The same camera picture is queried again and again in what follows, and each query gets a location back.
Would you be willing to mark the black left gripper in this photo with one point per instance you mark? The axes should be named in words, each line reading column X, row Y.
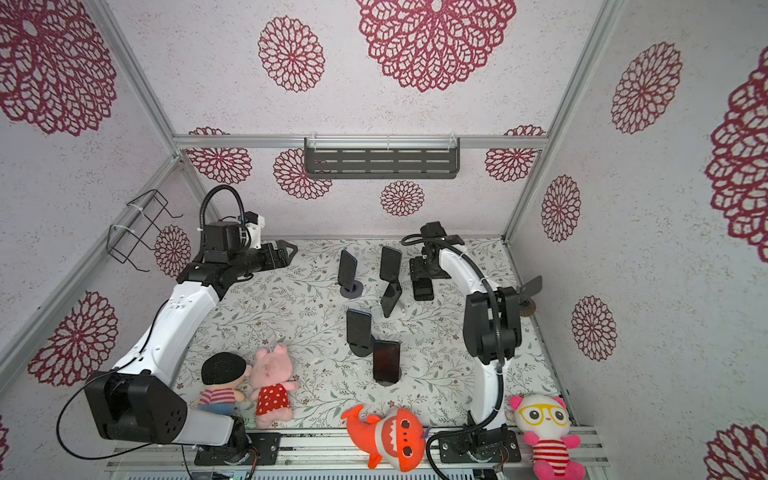
column 271, row 261

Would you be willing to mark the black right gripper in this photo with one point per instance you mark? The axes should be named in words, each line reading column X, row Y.
column 417, row 269

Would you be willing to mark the teal-edged black phone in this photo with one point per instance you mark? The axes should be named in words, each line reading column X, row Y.
column 390, row 264

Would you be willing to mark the blue-edged black phone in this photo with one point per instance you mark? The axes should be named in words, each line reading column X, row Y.
column 347, row 268

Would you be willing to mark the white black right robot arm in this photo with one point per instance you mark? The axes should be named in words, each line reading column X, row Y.
column 491, row 328

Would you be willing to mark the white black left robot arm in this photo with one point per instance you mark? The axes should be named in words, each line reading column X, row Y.
column 134, row 401

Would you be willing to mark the black folding phone stand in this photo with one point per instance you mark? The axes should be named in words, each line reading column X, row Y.
column 390, row 298

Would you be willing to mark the grey round phone stand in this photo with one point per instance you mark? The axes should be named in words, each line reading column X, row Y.
column 353, row 291

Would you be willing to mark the black phone reddish screen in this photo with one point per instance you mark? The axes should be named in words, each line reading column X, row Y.
column 386, row 359

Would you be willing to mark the black slab phone stand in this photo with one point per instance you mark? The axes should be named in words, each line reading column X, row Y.
column 363, row 349

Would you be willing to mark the pink pig plush toy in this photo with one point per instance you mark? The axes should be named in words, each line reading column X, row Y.
column 271, row 382

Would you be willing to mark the black-haired boy plush doll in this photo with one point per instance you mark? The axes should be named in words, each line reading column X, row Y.
column 222, row 376

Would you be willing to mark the red shark plush toy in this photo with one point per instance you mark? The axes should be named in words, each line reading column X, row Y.
column 399, row 439

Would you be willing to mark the white pink glasses plush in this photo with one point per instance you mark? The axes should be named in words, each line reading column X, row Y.
column 545, row 424

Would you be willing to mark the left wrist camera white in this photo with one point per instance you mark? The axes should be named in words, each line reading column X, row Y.
column 254, row 224

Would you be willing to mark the grey wall shelf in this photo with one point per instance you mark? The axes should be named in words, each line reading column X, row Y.
column 381, row 160

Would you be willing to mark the black wire wall rack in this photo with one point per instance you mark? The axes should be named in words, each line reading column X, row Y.
column 126, row 236

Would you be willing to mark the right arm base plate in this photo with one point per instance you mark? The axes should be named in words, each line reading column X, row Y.
column 483, row 446

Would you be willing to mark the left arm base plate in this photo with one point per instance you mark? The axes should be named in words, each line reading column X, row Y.
column 260, row 448

